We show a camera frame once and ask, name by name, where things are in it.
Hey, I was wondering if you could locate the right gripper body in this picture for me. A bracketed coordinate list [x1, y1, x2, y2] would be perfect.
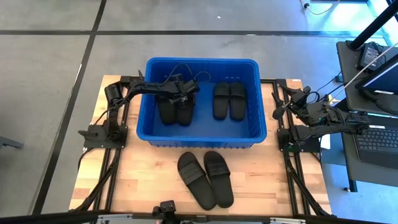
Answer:
[290, 88, 315, 114]

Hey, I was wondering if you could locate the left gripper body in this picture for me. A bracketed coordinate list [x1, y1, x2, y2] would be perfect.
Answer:
[173, 73, 200, 98]

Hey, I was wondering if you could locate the blue plastic bin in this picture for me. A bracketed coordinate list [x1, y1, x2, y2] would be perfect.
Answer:
[136, 57, 267, 149]

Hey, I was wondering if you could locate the black diagonal desk leg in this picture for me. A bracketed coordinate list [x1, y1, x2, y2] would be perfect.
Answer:
[334, 98, 351, 113]

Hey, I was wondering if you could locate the white paper sheet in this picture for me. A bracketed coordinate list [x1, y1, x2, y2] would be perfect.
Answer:
[319, 133, 332, 150]

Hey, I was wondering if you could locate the black desk with monitor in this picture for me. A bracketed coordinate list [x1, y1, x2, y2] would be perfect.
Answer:
[336, 40, 398, 116]

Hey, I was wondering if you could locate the black power adapter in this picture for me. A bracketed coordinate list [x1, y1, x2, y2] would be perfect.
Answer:
[356, 42, 385, 71]

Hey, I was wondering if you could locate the black desk with keyboard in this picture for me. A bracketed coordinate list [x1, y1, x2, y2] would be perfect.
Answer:
[338, 111, 398, 192]

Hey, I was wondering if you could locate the black computer monitor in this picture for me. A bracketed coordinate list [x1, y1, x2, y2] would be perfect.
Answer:
[355, 52, 398, 96]

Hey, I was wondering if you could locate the black computer keyboard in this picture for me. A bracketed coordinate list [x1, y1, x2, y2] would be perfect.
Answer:
[356, 124, 398, 169]

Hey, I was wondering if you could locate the black diagonal pole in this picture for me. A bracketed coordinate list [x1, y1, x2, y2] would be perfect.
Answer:
[348, 0, 398, 50]

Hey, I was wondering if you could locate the black rig crossbeam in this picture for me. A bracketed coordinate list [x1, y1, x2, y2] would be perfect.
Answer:
[0, 210, 398, 224]

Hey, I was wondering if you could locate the grey furniture foot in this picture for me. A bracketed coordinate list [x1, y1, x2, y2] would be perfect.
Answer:
[0, 136, 25, 150]

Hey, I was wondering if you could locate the black aluminium table frame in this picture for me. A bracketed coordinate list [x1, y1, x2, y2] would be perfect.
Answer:
[70, 74, 333, 218]

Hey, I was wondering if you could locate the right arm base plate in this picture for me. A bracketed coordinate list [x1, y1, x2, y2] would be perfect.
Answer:
[277, 127, 321, 153]

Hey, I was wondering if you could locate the black plug with cable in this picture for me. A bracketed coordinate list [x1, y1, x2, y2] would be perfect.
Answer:
[310, 71, 345, 103]

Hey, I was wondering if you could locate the white straight cable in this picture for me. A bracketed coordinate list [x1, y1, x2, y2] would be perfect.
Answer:
[329, 42, 398, 105]

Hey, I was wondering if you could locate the white cable with black plug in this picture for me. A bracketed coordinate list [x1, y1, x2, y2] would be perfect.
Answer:
[298, 0, 341, 16]

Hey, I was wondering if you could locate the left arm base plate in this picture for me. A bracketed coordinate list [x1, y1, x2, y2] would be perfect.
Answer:
[78, 124, 128, 149]

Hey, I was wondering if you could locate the silver beam bracket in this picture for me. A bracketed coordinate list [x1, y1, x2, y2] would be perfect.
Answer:
[97, 213, 134, 222]
[269, 217, 307, 224]

